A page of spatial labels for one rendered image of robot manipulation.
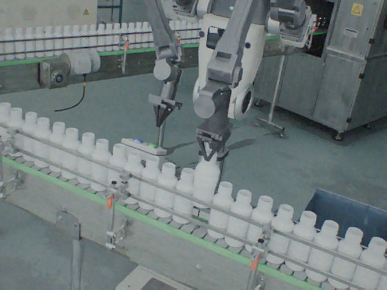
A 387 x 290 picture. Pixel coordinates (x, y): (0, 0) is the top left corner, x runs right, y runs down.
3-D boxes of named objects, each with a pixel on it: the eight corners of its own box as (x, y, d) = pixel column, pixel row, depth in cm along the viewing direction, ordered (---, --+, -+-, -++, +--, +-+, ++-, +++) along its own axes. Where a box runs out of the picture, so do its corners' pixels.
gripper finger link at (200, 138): (225, 158, 133) (231, 128, 129) (214, 168, 127) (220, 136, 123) (203, 151, 135) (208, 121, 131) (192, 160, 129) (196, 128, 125)
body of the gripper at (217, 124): (232, 129, 131) (237, 104, 128) (217, 141, 123) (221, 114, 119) (211, 123, 133) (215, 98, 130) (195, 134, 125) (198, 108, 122)
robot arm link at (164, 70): (183, 45, 159) (159, 51, 161) (171, 39, 147) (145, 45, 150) (189, 81, 158) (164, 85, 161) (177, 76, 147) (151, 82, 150)
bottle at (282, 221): (259, 253, 133) (271, 202, 126) (278, 250, 135) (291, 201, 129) (269, 266, 128) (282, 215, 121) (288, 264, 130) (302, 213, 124)
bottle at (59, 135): (50, 164, 163) (50, 119, 156) (68, 165, 164) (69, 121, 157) (48, 172, 157) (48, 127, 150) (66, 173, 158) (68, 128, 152)
